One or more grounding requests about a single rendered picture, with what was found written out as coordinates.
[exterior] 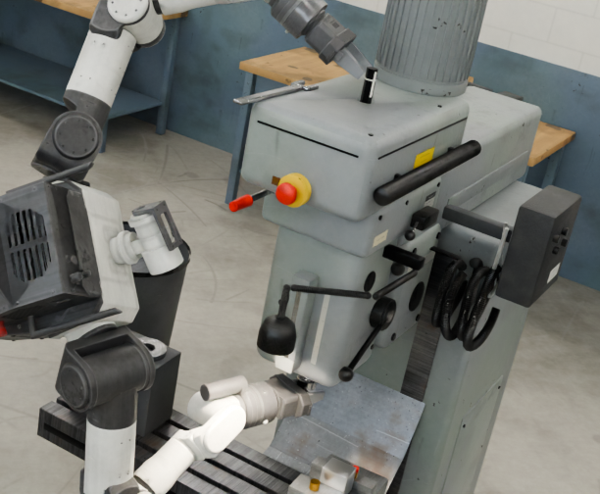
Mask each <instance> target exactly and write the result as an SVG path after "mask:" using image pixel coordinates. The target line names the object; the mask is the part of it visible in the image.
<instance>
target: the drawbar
mask: <svg viewBox="0 0 600 494"><path fill-rule="evenodd" d="M377 71H378V69H377V68H374V67H367V71H366V76H365V78H368V79H374V75H375V73H376V74H377ZM372 84H373V82H372V81H369V80H365V81H364V85H363V90H362V95H361V100H360V102H363V103H367V104H371V103H372V98H373V95H372V97H370V94H371V89H372Z"/></svg>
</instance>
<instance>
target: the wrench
mask: <svg viewBox="0 0 600 494"><path fill-rule="evenodd" d="M316 89H319V86H318V85H316V84H312V85H308V86H305V80H302V79H301V80H297V81H294V82H291V83H290V85H289V86H284V87H281V88H277V89H273V90H269V91H265V92H261V93H256V94H252V95H248V96H244V97H240V98H236V99H233V103H235V104H238V105H241V106H242V105H246V104H250V103H254V102H258V101H262V100H266V99H270V98H274V97H277V96H280V95H284V94H288V93H292V92H296V91H300V90H304V91H312V90H316Z"/></svg>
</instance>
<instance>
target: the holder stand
mask: <svg viewBox="0 0 600 494"><path fill-rule="evenodd" d="M132 332H133V334H134V335H135V336H136V337H137V338H138V339H139V340H140V341H141V342H142V343H143V344H144V345H145V346H146V347H147V348H148V349H149V351H150V352H151V354H152V356H153V359H154V362H155V368H156V374H155V380H154V382H153V385H152V386H151V387H150V388H149V389H147V390H144V391H141V392H137V394H138V403H137V420H136V434H138V435H140V436H142V437H145V436H146V435H147V434H149V433H150V432H151V431H153V430H154V429H155V428H157V427H158V426H159V425H161V424H162V423H163V422H165V421H166V420H168V419H169V418H170V417H171V416H172V412H173V405H174V399H175V388H176V381H177V375H178V368H179V362H180V356H181V352H179V351H178V350H176V349H173V348H171V347H169V346H166V345H165V344H164V343H163V342H161V341H159V340H157V339H153V338H148V337H146V336H144V335H141V334H139V333H137V332H134V331H132Z"/></svg>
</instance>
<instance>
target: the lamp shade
mask: <svg viewBox="0 0 600 494"><path fill-rule="evenodd" d="M296 338H297V334H296V328H295V323H294V321H293V320H291V319H290V318H289V317H287V316H285V317H284V318H283V319H281V318H279V317H278V316H277V314H276V315H272V316H268V317H266V318H265V320H264V321H263V323H262V325H261V327H260V328H259V333H258V338H257V346H258V347H259V348H260V349H261V350H262V351H264V352H266V353H268V354H271V355H276V356H285V355H289V354H291V353H292V352H293V351H294V348H295V343H296Z"/></svg>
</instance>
